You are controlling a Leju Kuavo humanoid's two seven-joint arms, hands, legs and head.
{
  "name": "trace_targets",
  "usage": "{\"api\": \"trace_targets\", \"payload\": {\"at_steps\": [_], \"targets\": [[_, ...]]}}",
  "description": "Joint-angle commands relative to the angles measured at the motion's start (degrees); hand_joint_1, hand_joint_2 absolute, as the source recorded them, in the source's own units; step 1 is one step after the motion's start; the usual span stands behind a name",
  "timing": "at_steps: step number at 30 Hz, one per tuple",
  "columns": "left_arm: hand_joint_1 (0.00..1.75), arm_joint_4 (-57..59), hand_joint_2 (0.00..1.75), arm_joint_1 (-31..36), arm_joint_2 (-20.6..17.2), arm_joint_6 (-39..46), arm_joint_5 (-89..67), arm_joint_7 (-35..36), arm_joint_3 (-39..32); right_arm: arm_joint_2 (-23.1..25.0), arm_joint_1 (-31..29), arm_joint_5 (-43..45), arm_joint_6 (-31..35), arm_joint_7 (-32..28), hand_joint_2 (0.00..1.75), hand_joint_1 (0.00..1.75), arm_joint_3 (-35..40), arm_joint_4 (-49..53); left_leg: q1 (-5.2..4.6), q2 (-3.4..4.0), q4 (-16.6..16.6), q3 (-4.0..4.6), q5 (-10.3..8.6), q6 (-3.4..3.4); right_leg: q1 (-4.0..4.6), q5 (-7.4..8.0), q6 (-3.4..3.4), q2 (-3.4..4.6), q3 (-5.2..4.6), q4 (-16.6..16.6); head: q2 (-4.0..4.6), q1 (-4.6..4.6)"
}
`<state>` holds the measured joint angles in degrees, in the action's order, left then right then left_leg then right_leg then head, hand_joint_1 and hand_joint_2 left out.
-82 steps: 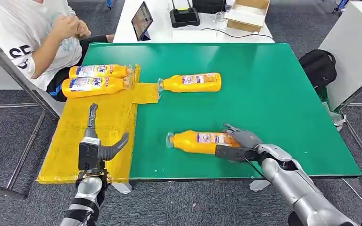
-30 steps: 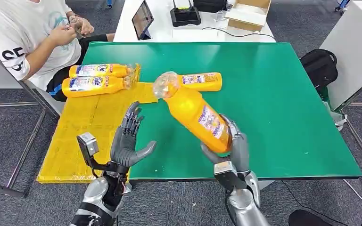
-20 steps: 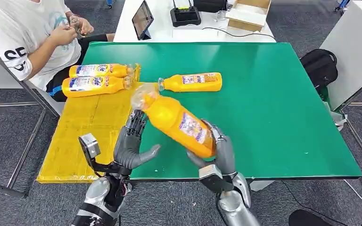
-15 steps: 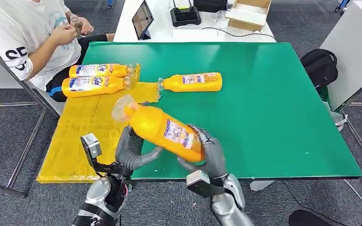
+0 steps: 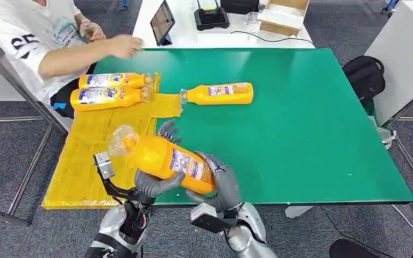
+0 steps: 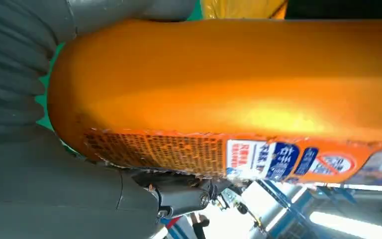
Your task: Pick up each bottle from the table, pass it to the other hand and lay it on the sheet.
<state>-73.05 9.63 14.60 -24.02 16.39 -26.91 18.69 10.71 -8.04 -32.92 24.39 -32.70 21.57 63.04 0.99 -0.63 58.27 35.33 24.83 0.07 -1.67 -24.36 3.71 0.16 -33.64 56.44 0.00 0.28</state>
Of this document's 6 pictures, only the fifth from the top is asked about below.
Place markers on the white table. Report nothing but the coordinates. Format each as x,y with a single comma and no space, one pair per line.
199,37

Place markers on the black tablet on stand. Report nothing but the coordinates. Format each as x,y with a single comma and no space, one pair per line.
162,23

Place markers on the black controller with antennas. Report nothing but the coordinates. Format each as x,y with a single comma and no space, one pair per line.
212,18

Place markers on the yellow sheet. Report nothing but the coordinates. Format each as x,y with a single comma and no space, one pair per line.
85,153

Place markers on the black robot foot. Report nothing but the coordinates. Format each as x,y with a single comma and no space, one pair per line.
352,249

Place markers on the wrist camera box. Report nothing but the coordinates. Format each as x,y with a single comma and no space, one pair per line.
104,166
210,219

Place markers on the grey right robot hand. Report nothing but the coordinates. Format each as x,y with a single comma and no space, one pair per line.
228,188

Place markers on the green table mat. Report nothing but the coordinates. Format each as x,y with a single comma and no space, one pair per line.
317,124

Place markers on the person's right hand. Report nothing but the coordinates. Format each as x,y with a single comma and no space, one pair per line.
126,46

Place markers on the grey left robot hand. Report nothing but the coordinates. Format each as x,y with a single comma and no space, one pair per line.
153,185

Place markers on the metal table leg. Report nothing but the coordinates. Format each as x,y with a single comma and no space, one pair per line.
411,167

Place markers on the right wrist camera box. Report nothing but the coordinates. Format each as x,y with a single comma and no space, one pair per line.
210,219

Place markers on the open cardboard box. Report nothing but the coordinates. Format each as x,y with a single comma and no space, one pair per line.
283,16

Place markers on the person's left hand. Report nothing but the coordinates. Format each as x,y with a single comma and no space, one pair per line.
94,32

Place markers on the orange drink bottle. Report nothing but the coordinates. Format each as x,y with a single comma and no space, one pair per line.
110,81
220,94
156,156
103,99

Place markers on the person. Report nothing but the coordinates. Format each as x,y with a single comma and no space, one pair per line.
25,32

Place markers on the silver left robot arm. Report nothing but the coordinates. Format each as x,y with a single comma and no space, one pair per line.
114,228

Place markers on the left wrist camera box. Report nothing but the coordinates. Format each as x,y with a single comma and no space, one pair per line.
104,166

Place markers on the black case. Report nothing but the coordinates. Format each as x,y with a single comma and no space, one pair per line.
239,6

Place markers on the small clear drinking vessel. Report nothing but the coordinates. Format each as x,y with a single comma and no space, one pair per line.
87,30

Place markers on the clear glass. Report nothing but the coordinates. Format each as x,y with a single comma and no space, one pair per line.
251,17

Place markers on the black backpack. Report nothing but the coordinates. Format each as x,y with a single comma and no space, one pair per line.
365,76

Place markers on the person's hand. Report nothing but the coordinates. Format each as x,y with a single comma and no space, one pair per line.
126,46
94,32

